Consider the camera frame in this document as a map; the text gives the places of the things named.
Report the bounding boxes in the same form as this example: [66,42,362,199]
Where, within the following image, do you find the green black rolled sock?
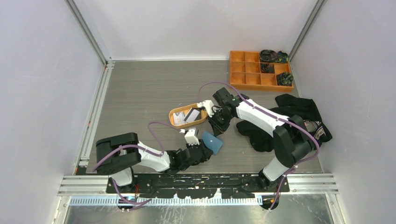
[276,72,294,86]

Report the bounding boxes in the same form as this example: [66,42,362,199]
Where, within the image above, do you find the aluminium frame rail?
[58,173,339,207]

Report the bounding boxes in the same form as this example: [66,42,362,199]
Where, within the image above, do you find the black t-shirt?
[236,94,332,152]

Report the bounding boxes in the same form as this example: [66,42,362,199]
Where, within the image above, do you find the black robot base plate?
[119,173,290,199]

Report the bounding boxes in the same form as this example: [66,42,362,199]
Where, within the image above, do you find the dark rolled sock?
[259,49,279,63]

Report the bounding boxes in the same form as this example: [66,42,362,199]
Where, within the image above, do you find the orange compartment organizer box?
[229,50,294,92]

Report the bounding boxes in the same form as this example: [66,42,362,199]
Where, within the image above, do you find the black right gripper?
[206,109,234,136]

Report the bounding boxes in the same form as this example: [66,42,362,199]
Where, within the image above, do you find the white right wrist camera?
[197,100,215,118]

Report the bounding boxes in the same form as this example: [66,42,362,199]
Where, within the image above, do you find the white striped card leftover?
[184,108,201,123]

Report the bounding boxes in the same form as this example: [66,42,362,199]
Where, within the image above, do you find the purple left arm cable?
[92,121,186,211]

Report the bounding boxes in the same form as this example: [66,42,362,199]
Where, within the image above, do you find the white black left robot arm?
[93,133,213,193]

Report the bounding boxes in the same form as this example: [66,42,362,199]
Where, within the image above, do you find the blue leather card holder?
[202,132,224,155]

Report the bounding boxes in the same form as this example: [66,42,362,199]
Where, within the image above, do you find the green patterned rolled sock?
[276,51,289,63]

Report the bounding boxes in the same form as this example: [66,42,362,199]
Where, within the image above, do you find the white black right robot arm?
[207,88,319,192]

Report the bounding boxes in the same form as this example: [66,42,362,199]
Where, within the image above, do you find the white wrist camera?
[197,100,215,118]
[179,127,200,146]

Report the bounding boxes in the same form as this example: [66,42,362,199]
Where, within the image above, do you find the black card in tray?
[192,107,205,121]

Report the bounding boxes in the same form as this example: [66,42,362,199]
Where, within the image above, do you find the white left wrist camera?
[179,127,200,146]

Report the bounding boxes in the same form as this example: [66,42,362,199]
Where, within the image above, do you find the black sock in compartment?
[260,63,275,74]

